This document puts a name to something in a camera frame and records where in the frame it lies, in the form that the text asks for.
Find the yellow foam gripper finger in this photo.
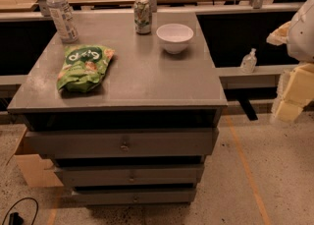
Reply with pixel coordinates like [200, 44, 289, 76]
[266, 22, 290, 46]
[271, 63, 314, 123]

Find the white bowl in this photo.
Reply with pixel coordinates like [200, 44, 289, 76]
[156, 24, 194, 54]

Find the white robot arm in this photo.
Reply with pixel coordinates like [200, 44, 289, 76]
[266, 0, 314, 123]

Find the green rice chip bag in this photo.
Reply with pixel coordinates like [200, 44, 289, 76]
[57, 44, 115, 93]

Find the hand sanitizer pump bottle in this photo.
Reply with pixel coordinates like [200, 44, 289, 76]
[240, 48, 257, 74]

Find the top grey drawer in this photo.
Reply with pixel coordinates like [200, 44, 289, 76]
[25, 128, 219, 159]

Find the grey drawer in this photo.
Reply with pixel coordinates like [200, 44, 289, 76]
[25, 128, 219, 159]
[55, 164, 204, 187]
[72, 188, 196, 205]

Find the green soda can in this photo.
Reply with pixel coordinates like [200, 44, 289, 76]
[133, 0, 152, 34]

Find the middle grey drawer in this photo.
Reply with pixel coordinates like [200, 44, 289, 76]
[55, 164, 204, 187]

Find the grey drawer cabinet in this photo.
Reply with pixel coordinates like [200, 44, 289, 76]
[8, 11, 227, 192]

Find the bottom grey drawer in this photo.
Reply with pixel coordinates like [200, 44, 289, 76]
[72, 188, 196, 205]

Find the clear plastic water bottle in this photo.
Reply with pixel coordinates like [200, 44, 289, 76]
[46, 0, 79, 43]

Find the cardboard box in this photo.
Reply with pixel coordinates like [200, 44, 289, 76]
[13, 129, 63, 188]

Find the black cable with plug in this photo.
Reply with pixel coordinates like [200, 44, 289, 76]
[1, 197, 39, 225]

